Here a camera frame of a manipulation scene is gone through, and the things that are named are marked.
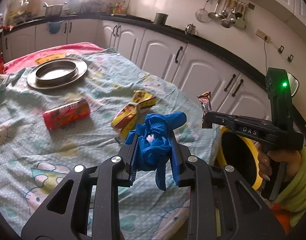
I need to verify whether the brown chocolate wrapper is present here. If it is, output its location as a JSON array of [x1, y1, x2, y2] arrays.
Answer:
[[197, 90, 212, 129]]

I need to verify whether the blue glove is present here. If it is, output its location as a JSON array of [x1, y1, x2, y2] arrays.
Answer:
[[125, 112, 187, 191]]

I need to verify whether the red candy tube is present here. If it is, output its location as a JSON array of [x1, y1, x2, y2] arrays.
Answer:
[[43, 99, 91, 130]]

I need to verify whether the yellow red snack wrapper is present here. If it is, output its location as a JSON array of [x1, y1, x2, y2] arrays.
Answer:
[[111, 90, 156, 143]]

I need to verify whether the yellow rimmed trash bin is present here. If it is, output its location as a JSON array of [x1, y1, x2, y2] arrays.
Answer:
[[216, 127, 263, 191]]

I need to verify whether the person's right hand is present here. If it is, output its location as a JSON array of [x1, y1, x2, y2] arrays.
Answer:
[[256, 148, 302, 182]]

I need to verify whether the white electric kettle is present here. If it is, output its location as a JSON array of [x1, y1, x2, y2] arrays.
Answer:
[[287, 72, 300, 98]]

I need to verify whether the black countertop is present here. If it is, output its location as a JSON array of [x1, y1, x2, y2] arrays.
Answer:
[[3, 12, 268, 88]]

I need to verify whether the hello kitty blanket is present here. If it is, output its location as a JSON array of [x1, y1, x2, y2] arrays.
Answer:
[[0, 49, 220, 235]]

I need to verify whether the hanging steel ladle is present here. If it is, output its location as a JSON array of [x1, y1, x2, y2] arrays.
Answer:
[[208, 0, 221, 20]]

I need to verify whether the small steel teapot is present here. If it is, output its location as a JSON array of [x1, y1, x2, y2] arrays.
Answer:
[[185, 24, 196, 35]]

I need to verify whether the metal bowl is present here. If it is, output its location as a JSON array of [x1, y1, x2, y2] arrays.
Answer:
[[36, 60, 78, 86]]

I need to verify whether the metal plate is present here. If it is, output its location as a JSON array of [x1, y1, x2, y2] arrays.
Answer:
[[27, 58, 88, 90]]

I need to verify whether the dark metal cup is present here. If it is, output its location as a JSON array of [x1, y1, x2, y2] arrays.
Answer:
[[153, 12, 168, 25]]

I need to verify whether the blue hanging bin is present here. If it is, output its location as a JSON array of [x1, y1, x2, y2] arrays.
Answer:
[[48, 21, 62, 35]]

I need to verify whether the steel stock pot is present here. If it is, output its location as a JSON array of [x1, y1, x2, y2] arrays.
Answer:
[[44, 2, 65, 18]]

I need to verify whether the wall power socket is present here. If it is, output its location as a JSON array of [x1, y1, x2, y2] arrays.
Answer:
[[255, 29, 271, 43]]

